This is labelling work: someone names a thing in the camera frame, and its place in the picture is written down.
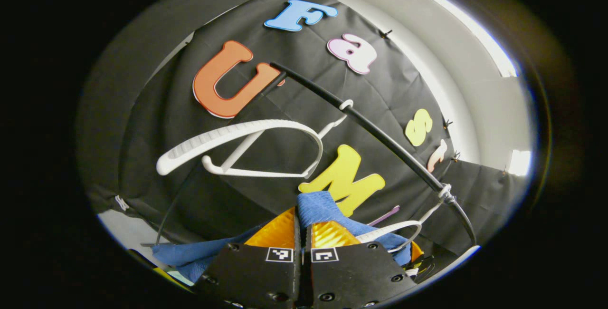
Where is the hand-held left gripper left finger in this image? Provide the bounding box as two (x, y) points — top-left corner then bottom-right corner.
(192, 206), (304, 309)

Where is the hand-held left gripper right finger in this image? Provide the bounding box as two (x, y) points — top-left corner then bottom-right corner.
(304, 220), (418, 309)

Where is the blue jacket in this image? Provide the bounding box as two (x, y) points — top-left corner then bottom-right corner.
(152, 191), (413, 283)

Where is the white plastic hanger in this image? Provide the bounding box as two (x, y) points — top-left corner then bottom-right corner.
(156, 100), (354, 179)
(355, 183), (454, 253)

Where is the black clothes rack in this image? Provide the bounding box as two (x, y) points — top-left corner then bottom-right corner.
(140, 61), (477, 248)

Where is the small ceiling light panel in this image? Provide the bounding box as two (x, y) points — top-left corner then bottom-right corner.
(508, 150), (532, 176)

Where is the black backdrop cloth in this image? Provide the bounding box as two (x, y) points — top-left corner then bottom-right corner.
(76, 0), (523, 257)

